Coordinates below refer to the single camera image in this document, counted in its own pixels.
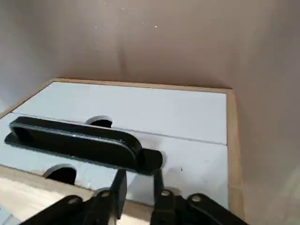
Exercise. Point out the wooden cabinet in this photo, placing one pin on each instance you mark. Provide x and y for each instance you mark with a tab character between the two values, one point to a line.
233	140

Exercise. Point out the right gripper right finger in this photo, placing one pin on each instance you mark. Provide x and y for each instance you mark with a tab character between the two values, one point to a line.
182	211

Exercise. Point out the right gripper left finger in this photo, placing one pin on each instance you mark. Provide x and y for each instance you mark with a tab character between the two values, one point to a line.
98	208

